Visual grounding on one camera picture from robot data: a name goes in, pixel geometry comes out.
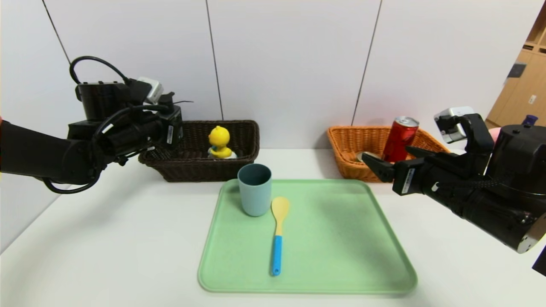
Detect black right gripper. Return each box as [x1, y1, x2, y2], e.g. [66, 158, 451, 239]
[361, 145, 466, 217]

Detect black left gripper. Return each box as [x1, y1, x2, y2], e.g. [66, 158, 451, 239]
[149, 105, 185, 151]

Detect red soda can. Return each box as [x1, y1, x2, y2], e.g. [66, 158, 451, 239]
[382, 116, 420, 163]

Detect black square bottle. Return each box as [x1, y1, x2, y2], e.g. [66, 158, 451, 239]
[159, 92, 185, 150]

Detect yellow duck toy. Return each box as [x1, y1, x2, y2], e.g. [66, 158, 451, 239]
[208, 126, 237, 160]

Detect dark brown wicker basket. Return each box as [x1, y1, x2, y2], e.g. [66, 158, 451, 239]
[139, 120, 260, 182]

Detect orange wicker basket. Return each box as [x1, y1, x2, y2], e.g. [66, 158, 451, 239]
[326, 126, 450, 183]

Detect blue-grey plastic cup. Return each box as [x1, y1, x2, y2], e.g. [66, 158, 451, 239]
[238, 164, 272, 217]

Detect light green plastic tray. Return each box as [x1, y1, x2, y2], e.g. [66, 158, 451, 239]
[198, 179, 417, 294]

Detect wooden cabinet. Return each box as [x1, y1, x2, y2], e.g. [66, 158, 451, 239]
[486, 0, 546, 128]

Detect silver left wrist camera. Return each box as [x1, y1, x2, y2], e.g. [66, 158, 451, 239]
[136, 77, 164, 105]

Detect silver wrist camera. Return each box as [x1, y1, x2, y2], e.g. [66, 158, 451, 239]
[434, 107, 475, 143]
[136, 77, 164, 105]

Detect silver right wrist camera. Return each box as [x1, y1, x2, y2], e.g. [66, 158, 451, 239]
[434, 107, 475, 143]

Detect wooden spoon blue handle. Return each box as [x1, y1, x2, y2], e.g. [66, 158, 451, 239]
[271, 197, 290, 276]

